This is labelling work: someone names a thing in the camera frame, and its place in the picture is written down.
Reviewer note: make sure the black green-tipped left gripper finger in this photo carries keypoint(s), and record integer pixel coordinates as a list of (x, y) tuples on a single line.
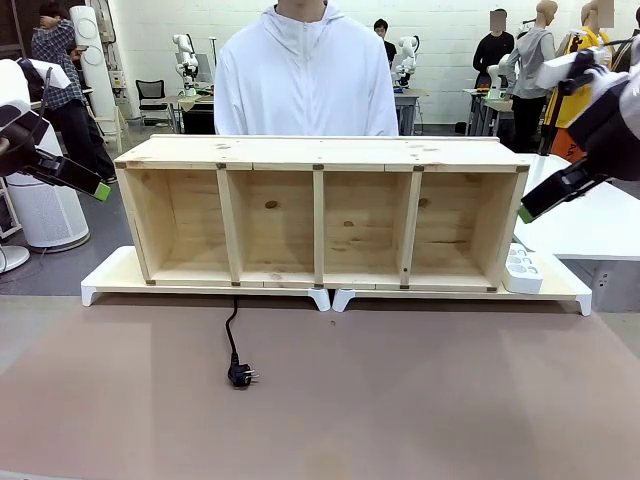
[(60, 179), (75, 174)]

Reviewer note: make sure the black green-tipped right gripper finger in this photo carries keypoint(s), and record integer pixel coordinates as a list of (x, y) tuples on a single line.
[(555, 205), (560, 187)]

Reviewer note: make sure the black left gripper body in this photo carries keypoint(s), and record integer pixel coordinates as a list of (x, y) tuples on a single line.
[(12, 145)]

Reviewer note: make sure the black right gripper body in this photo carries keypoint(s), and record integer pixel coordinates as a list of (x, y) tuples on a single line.
[(612, 130)]

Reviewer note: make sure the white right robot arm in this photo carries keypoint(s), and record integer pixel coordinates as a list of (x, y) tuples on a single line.
[(560, 67)]

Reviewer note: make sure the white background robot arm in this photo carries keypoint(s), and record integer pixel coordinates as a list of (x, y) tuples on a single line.
[(407, 57), (186, 60)]

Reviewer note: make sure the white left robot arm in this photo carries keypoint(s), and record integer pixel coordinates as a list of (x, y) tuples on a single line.
[(12, 82)]

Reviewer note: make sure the white side table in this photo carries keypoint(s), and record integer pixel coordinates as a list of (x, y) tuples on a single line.
[(585, 225)]

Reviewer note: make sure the white cylindrical air purifier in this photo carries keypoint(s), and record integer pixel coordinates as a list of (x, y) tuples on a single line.
[(47, 215)]

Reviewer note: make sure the white power strip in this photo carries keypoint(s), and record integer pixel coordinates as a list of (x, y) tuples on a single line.
[(522, 272)]

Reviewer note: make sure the white-legged wooden riser stand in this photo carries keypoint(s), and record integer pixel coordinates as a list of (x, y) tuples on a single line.
[(565, 287), (115, 272)]

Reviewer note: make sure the white round fan base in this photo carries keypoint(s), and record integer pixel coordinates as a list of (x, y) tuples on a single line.
[(11, 257)]

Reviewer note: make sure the yellow-shirted mannequin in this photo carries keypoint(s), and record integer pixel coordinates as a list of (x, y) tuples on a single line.
[(590, 40)]

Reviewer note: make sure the person in plaid shirt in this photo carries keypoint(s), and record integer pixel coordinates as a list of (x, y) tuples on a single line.
[(60, 60)]

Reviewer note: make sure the grey-hooded mannequin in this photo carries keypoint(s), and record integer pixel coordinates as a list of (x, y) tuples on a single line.
[(535, 60)]

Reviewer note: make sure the black office chair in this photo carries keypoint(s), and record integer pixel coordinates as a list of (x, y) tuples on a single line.
[(151, 95)]

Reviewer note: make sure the tall white air conditioner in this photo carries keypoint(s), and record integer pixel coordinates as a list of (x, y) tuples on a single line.
[(95, 50)]

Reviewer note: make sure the black-draped background table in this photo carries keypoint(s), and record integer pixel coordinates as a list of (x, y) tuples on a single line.
[(197, 112)]

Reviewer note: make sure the person in black top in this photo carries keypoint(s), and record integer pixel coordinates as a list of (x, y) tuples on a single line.
[(492, 50)]

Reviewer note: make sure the person in black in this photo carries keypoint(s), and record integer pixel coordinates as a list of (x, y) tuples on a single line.
[(492, 50), (386, 37)]

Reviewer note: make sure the person in black behind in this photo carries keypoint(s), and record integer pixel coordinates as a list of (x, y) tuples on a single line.
[(386, 37)]

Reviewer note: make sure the four-compartment pine wood shelf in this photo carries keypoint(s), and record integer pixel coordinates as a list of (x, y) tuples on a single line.
[(320, 220)]

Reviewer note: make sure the person in white hoodie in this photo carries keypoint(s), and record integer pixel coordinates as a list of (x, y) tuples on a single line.
[(305, 75)]

